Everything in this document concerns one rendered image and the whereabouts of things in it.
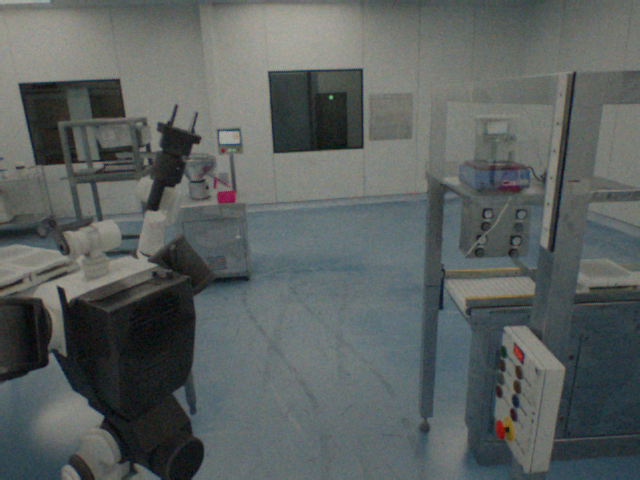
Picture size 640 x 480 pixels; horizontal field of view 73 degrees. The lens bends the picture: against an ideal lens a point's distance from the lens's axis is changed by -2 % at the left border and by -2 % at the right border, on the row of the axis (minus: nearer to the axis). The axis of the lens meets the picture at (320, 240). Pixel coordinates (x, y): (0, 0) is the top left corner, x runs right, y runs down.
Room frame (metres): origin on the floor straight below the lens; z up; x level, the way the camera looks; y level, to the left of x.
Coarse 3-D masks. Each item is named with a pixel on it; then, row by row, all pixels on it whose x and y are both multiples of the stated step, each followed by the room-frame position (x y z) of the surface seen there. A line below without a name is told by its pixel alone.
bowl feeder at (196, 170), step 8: (192, 160) 3.91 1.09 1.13; (200, 160) 3.93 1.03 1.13; (208, 160) 3.98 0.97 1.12; (192, 168) 3.92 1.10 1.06; (200, 168) 3.94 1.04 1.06; (208, 168) 4.00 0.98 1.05; (192, 176) 3.98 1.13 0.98; (200, 176) 4.00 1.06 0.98; (208, 176) 4.09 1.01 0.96; (224, 176) 4.04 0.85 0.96; (192, 184) 4.01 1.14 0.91; (200, 184) 4.01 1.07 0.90; (208, 184) 4.08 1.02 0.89; (216, 184) 4.02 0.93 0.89; (192, 192) 4.01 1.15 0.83; (200, 192) 4.00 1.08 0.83; (208, 192) 4.07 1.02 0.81
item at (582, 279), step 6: (624, 270) 1.64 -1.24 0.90; (582, 276) 1.60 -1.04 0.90; (630, 276) 1.58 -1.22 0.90; (636, 276) 1.58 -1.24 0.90; (582, 282) 1.55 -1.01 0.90; (588, 282) 1.54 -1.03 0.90; (594, 282) 1.54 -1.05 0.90; (600, 282) 1.54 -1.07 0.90; (606, 282) 1.54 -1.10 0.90; (612, 282) 1.54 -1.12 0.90; (618, 282) 1.54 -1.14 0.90; (624, 282) 1.54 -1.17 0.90; (630, 282) 1.54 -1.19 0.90; (636, 282) 1.54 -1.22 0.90
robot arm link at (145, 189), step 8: (152, 168) 1.24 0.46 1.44; (152, 176) 1.23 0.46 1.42; (160, 176) 1.22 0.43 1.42; (168, 176) 1.22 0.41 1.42; (176, 176) 1.23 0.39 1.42; (144, 184) 1.23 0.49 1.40; (152, 184) 1.20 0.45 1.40; (160, 184) 1.19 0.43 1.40; (168, 184) 1.23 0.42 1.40; (176, 184) 1.25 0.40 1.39; (136, 192) 1.23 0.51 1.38; (144, 192) 1.23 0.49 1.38; (152, 192) 1.19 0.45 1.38; (160, 192) 1.20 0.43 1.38; (168, 192) 1.23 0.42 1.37; (144, 200) 1.24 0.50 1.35; (152, 200) 1.19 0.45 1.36; (160, 200) 1.20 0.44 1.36; (168, 200) 1.23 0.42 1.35; (152, 208) 1.19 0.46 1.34
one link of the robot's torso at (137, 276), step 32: (128, 256) 1.05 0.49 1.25; (64, 288) 0.86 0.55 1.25; (96, 288) 0.85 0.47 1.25; (128, 288) 0.85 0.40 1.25; (160, 288) 0.85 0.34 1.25; (64, 320) 0.76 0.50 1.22; (96, 320) 0.77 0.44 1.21; (128, 320) 0.78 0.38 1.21; (160, 320) 0.83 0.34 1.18; (192, 320) 0.90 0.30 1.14; (64, 352) 0.78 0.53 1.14; (96, 352) 0.79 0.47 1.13; (128, 352) 0.76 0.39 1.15; (160, 352) 0.84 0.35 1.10; (192, 352) 0.92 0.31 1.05; (96, 384) 0.81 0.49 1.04; (128, 384) 0.77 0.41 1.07; (160, 384) 0.85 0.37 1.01; (128, 416) 0.79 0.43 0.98
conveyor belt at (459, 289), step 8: (456, 280) 1.77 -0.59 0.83; (464, 280) 1.77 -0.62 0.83; (472, 280) 1.77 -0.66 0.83; (480, 280) 1.76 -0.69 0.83; (488, 280) 1.76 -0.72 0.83; (496, 280) 1.76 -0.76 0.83; (504, 280) 1.75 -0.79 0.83; (512, 280) 1.75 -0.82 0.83; (520, 280) 1.75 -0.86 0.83; (528, 280) 1.74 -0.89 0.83; (448, 288) 1.73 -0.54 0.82; (456, 288) 1.69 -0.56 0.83; (464, 288) 1.69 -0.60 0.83; (472, 288) 1.68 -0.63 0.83; (480, 288) 1.68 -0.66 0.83; (488, 288) 1.68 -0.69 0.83; (496, 288) 1.67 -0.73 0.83; (504, 288) 1.67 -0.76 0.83; (512, 288) 1.67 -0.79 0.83; (520, 288) 1.66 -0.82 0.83; (528, 288) 1.66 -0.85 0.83; (456, 296) 1.63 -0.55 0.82; (464, 296) 1.61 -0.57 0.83; (472, 296) 1.61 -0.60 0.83; (464, 304) 1.55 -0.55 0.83; (520, 304) 1.53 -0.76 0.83; (528, 304) 1.53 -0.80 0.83; (464, 312) 1.53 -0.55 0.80
